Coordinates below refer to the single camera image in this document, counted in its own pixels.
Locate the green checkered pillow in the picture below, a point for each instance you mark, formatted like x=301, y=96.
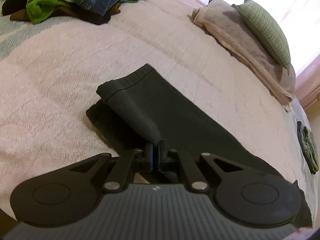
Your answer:
x=265, y=30

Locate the bright green garment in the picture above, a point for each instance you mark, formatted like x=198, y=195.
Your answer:
x=42, y=7

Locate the pink curtain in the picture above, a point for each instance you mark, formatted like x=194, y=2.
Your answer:
x=308, y=80

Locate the folded pink blanket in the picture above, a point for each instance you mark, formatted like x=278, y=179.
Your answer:
x=237, y=37

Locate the pile of mixed clothes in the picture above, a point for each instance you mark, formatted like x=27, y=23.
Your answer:
x=85, y=15

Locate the folded grey-green garment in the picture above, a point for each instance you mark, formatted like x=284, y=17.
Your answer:
x=310, y=150

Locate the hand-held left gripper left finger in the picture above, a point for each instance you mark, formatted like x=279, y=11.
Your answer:
x=149, y=157

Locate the folded dark blue garment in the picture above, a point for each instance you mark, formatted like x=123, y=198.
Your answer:
x=299, y=130

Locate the black pants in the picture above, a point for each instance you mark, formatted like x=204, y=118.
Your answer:
x=175, y=115

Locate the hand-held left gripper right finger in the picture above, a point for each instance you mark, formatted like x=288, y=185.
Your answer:
x=162, y=158

